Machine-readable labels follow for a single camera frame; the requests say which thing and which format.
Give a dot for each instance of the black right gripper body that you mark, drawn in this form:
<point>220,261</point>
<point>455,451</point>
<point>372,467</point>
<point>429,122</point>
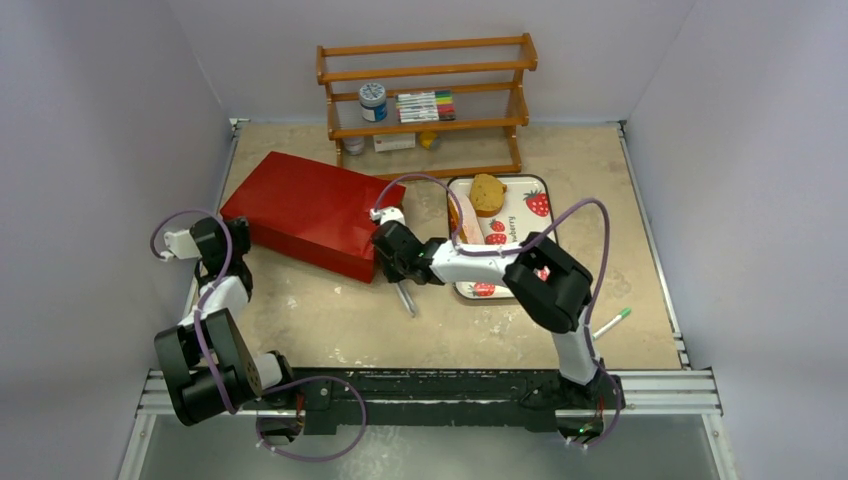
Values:
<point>390,256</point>

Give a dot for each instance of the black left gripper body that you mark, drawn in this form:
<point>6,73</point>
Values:
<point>240,240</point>

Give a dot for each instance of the red paper bag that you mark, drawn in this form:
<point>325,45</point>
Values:
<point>311,211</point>

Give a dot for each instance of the yellow fake bread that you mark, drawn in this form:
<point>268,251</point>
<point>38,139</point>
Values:
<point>487,195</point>

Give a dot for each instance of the strawberry print white tray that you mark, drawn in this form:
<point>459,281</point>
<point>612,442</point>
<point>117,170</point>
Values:
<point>526,209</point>

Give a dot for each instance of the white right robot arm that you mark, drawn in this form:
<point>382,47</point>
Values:
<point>554,288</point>

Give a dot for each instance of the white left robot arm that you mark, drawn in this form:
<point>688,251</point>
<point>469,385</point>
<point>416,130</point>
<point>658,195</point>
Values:
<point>206,365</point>

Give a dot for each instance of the small white box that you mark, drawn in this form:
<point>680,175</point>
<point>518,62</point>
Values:
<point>393,142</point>

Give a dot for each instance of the small white bottle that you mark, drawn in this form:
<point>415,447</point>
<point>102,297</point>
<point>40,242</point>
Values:
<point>354,145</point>

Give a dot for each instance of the small yellow cube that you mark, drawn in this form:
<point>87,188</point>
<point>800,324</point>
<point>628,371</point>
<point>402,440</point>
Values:
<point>429,140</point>

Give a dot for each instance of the pack of coloured markers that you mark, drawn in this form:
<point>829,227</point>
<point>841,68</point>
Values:
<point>424,107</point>

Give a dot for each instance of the blue label white jar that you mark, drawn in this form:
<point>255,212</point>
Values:
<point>372,99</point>

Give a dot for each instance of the orange wooden shelf rack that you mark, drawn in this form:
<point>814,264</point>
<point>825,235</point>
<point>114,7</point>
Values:
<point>428,86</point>

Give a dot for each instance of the green cap white marker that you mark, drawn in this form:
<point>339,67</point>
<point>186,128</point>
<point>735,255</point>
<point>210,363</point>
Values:
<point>623,314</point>

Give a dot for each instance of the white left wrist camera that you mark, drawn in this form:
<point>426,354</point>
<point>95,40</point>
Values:
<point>178,245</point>

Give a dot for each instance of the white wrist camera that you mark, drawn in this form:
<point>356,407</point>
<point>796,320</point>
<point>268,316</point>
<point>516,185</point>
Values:
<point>387,214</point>
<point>178,245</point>

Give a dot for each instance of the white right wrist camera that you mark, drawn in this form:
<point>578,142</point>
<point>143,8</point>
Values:
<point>387,214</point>

